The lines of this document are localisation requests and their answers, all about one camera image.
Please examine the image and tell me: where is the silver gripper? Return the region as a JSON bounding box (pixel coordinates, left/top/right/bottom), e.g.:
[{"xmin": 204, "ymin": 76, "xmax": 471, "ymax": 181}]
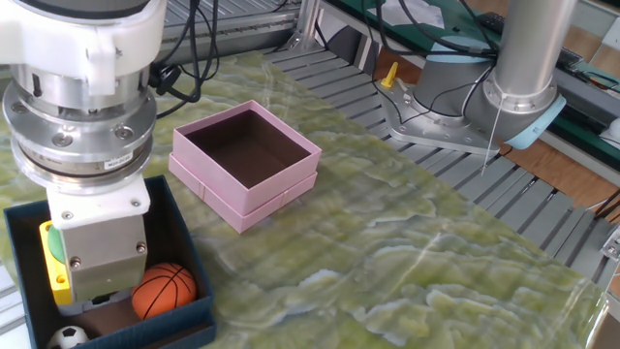
[{"xmin": 61, "ymin": 212, "xmax": 149, "ymax": 306}]

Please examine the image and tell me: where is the yellow box green push button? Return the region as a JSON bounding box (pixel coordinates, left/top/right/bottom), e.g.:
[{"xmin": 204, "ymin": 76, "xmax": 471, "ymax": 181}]
[{"xmin": 38, "ymin": 220, "xmax": 135, "ymax": 317}]

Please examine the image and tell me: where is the dark blue box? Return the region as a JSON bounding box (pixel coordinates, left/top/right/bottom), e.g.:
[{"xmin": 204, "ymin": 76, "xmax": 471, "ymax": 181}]
[{"xmin": 3, "ymin": 174, "xmax": 218, "ymax": 349}]

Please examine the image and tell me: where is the pink open box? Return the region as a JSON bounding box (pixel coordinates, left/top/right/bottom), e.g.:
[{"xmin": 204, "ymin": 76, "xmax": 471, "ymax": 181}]
[{"xmin": 168, "ymin": 99, "xmax": 324, "ymax": 235}]

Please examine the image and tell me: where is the small soccer ball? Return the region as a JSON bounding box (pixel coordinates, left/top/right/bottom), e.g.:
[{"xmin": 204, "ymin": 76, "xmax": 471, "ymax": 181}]
[{"xmin": 46, "ymin": 325, "xmax": 92, "ymax": 349}]

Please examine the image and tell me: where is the orange mini basketball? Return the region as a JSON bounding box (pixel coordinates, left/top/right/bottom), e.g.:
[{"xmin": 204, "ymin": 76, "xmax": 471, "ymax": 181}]
[{"xmin": 131, "ymin": 262, "xmax": 199, "ymax": 322}]

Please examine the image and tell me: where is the green marble pattern mat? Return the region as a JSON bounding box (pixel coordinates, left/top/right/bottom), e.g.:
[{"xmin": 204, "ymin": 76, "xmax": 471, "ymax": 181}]
[{"xmin": 0, "ymin": 50, "xmax": 609, "ymax": 349}]

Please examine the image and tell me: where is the small yellow plastic piece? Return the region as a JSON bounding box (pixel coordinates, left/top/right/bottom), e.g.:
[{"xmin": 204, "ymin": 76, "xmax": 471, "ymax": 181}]
[{"xmin": 380, "ymin": 61, "xmax": 400, "ymax": 90}]

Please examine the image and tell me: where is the white zip tie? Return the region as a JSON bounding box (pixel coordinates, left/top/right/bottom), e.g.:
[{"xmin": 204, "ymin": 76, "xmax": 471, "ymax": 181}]
[{"xmin": 479, "ymin": 94, "xmax": 508, "ymax": 178}]

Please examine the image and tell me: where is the black keyboard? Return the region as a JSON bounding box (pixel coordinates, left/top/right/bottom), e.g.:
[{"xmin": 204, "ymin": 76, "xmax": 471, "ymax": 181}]
[{"xmin": 477, "ymin": 12, "xmax": 585, "ymax": 69}]

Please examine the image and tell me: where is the black cable black plug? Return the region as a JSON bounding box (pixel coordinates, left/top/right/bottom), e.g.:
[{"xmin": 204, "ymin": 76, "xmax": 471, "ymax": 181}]
[{"xmin": 147, "ymin": 0, "xmax": 222, "ymax": 120}]

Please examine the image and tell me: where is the aluminium table rail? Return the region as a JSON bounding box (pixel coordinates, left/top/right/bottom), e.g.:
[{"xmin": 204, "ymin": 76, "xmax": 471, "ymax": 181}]
[{"xmin": 159, "ymin": 0, "xmax": 301, "ymax": 67}]

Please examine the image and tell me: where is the aluminium upright post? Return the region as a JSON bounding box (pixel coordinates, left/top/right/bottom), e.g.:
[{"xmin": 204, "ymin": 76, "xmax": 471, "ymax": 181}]
[{"xmin": 290, "ymin": 0, "xmax": 324, "ymax": 49}]

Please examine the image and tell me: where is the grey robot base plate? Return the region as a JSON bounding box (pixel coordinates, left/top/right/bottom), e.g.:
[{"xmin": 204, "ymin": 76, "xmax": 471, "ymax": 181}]
[{"xmin": 377, "ymin": 79, "xmax": 508, "ymax": 157}]

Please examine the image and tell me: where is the thin black cable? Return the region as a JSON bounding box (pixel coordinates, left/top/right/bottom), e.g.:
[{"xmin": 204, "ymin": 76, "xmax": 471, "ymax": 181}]
[{"xmin": 372, "ymin": 0, "xmax": 498, "ymax": 125}]

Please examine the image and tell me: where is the metal corner bracket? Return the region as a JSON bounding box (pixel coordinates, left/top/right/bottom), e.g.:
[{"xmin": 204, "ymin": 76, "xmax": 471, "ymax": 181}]
[{"xmin": 600, "ymin": 225, "xmax": 620, "ymax": 263}]

